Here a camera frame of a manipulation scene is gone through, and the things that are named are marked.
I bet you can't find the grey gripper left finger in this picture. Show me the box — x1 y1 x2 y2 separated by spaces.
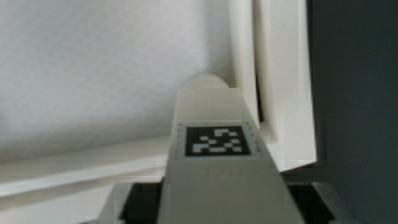
82 182 164 224

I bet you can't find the white desk top tray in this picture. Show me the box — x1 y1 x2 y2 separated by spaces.
0 0 251 197

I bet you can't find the white obstacle bar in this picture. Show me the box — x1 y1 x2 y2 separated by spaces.
0 173 162 224
254 0 316 171

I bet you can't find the white right obstacle bar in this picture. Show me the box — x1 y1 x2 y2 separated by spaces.
254 0 316 171

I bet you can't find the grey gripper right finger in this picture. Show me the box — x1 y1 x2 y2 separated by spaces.
288 182 356 224

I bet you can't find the white front obstacle bar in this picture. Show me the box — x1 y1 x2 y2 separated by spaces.
0 173 162 224

